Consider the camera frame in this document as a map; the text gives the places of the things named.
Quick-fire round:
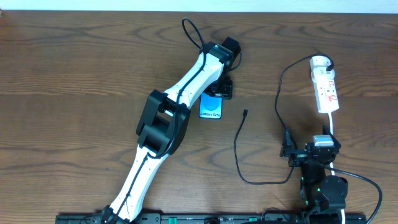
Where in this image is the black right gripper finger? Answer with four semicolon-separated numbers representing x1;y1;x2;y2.
279;128;296;157
322;125;333;136

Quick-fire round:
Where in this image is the blue screen Galaxy smartphone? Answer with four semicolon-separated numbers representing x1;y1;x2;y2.
199;93;223;119

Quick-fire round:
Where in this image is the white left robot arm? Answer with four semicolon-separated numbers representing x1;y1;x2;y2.
101;37;241;223

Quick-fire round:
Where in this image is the white USB charger adapter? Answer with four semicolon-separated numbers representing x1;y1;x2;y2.
310;55;334;72

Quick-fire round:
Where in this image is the white power strip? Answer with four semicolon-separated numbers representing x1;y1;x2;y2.
311;68;340;114

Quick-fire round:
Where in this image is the white power strip cord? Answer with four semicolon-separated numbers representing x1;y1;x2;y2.
328;112;346;224

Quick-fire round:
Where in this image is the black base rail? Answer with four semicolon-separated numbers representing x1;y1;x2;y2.
55;212;368;224

